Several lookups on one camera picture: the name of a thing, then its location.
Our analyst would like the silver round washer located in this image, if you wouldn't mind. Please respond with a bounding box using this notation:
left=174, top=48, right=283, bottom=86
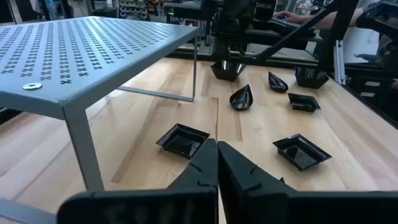
left=22, top=82, right=44, bottom=91

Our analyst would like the black square mini plate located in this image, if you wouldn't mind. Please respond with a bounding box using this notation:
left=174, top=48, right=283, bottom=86
left=272, top=133, right=333, bottom=172
left=155, top=123, right=211, bottom=161

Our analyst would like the black teardrop mini plate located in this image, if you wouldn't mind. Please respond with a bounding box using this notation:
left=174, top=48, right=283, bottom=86
left=267, top=71, right=289, bottom=93
left=229, top=83, right=254, bottom=111

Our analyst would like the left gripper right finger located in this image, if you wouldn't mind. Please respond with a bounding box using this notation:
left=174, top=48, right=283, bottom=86
left=217, top=141, right=398, bottom=224

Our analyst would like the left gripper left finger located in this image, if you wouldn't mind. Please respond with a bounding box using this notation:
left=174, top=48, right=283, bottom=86
left=57, top=138, right=218, bottom=224

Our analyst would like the black aluminium table frame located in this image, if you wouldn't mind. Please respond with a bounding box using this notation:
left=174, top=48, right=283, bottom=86
left=166, top=0, right=398, bottom=130

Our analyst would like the small black cube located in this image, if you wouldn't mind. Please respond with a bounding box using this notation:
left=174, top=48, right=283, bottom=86
left=287, top=92, right=322, bottom=113

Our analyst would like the black deep square mini bowl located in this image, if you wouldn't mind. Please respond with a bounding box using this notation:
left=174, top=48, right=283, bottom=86
left=294, top=66, right=330, bottom=90
left=210, top=60, right=248, bottom=83

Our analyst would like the person's forearm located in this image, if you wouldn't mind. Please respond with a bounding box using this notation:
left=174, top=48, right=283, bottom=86
left=309, top=6, right=366, bottom=31

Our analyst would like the grey perforated metal shelf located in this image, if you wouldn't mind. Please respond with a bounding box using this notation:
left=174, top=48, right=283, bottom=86
left=0, top=16, right=200, bottom=224

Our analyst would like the person's hand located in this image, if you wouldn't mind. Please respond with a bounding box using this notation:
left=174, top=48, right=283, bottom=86
left=275, top=11, right=312, bottom=25

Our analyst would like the silver aluminium extrusion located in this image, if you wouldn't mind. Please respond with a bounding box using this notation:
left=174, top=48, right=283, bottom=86
left=333, top=39, right=346, bottom=86

